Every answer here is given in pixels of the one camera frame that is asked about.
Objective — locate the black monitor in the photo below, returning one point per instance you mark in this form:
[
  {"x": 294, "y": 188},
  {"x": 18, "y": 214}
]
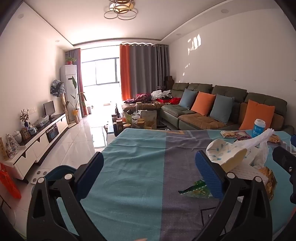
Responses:
[{"x": 49, "y": 108}]

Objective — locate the clear biscuit packet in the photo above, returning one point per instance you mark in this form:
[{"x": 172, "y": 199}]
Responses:
[{"x": 227, "y": 134}]

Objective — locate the white ceramic jar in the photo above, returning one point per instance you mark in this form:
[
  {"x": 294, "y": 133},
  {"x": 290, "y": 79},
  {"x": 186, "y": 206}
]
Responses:
[{"x": 17, "y": 137}]

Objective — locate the small potted plant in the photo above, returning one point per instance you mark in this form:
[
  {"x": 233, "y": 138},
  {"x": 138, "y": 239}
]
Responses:
[{"x": 70, "y": 60}]

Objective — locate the picture frame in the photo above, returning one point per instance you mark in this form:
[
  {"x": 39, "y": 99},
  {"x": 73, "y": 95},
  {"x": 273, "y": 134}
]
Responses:
[{"x": 25, "y": 134}]

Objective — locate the orange cushion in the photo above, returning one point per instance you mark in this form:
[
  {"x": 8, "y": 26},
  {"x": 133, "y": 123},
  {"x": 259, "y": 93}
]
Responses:
[
  {"x": 203, "y": 103},
  {"x": 255, "y": 115}
]

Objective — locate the clear bagged ornament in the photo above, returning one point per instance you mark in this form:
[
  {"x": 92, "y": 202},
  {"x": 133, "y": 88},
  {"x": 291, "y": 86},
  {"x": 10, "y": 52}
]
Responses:
[{"x": 12, "y": 146}]

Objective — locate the white bathroom scale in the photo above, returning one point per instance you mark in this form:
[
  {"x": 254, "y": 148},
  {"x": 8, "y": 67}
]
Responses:
[{"x": 38, "y": 176}]

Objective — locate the orange curtain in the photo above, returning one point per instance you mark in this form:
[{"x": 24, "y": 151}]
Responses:
[{"x": 125, "y": 74}]

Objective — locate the white TV cabinet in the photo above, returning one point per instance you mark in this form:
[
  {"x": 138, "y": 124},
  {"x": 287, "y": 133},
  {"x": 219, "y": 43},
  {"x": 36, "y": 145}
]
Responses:
[{"x": 34, "y": 148}]

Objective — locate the white standing air conditioner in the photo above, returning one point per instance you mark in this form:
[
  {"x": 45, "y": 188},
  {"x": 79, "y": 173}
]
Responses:
[{"x": 69, "y": 88}]

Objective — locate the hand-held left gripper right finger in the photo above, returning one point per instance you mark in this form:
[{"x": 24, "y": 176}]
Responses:
[{"x": 209, "y": 175}]

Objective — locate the brown cardboard box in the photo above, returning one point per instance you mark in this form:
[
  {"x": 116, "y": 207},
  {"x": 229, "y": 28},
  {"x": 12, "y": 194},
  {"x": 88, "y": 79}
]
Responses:
[{"x": 168, "y": 82}]

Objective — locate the red snack packet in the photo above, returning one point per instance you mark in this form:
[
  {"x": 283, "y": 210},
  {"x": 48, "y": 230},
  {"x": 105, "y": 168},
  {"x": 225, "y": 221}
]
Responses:
[{"x": 242, "y": 134}]

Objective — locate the blue cup white lid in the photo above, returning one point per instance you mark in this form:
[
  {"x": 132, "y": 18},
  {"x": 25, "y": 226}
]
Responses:
[{"x": 259, "y": 128}]

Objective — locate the tall leafy plant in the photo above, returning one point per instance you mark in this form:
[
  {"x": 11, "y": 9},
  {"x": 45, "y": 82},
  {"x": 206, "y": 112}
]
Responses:
[{"x": 75, "y": 111}]

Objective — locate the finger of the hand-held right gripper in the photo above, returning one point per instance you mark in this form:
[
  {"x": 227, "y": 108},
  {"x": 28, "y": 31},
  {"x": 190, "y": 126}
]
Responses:
[
  {"x": 293, "y": 141},
  {"x": 284, "y": 158}
]

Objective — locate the cluster of food jars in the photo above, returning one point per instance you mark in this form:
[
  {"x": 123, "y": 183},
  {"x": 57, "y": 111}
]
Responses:
[{"x": 129, "y": 121}]

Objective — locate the vase with plant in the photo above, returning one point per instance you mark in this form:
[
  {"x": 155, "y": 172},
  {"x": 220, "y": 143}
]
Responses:
[{"x": 25, "y": 117}]

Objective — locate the printed blue grey blanket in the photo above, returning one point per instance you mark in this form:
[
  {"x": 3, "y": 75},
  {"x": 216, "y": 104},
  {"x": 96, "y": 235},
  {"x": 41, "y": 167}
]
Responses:
[{"x": 143, "y": 166}]

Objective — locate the green snack wrapper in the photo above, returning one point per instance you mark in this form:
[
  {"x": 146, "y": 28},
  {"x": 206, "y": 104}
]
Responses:
[{"x": 196, "y": 188}]

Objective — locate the orange plastic bag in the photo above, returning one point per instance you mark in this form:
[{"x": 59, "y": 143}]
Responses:
[{"x": 9, "y": 183}]

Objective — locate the clear plastic bag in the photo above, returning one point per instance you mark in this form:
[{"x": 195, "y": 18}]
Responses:
[{"x": 42, "y": 121}]

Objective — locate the dark coffee table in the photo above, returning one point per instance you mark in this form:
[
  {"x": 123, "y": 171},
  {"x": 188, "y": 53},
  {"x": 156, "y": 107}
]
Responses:
[{"x": 111, "y": 129}]

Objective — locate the yellow gift box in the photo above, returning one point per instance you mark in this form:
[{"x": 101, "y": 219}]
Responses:
[{"x": 3, "y": 148}]

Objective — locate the pile of clothes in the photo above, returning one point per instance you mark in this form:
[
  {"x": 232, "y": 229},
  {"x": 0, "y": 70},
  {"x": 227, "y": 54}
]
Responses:
[{"x": 148, "y": 97}]

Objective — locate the long gold snack wrapper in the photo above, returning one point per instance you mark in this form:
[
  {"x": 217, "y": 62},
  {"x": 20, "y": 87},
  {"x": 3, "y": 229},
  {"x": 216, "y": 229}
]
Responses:
[{"x": 269, "y": 183}]

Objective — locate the white tissue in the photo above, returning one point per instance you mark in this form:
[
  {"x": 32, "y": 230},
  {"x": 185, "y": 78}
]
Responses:
[{"x": 261, "y": 143}]

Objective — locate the blue cushion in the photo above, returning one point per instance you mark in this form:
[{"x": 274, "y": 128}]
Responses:
[
  {"x": 187, "y": 99},
  {"x": 222, "y": 109}
]

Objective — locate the covered standing fan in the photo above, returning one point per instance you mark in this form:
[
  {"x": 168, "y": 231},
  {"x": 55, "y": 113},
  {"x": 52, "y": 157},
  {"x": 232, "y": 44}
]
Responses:
[{"x": 57, "y": 88}]

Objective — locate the blue trash bin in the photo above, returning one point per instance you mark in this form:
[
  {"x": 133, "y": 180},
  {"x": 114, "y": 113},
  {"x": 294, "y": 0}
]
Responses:
[{"x": 57, "y": 170}]

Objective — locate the grey and red curtain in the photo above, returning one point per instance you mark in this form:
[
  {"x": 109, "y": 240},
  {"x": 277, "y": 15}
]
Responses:
[{"x": 77, "y": 76}]

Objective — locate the white embossed napkin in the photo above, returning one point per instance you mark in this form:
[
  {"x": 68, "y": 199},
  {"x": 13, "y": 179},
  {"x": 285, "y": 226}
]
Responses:
[{"x": 245, "y": 172}]

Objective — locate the window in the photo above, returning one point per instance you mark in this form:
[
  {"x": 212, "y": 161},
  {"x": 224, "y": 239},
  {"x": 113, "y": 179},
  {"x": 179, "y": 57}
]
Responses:
[{"x": 104, "y": 71}]

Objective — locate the tan paper bag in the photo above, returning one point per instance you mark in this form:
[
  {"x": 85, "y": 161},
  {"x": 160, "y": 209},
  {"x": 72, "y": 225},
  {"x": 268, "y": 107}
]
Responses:
[{"x": 149, "y": 118}]

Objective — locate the blue white porcelain jar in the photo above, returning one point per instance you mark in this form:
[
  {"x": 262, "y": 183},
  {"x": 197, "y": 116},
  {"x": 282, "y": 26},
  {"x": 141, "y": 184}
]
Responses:
[{"x": 32, "y": 130}]

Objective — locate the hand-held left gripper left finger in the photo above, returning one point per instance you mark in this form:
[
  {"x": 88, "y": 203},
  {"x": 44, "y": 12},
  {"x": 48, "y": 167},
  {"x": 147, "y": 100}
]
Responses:
[{"x": 91, "y": 176}]

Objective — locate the green sofa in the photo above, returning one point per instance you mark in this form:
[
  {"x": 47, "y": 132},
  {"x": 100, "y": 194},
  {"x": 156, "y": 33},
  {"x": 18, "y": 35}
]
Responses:
[{"x": 185, "y": 115}]

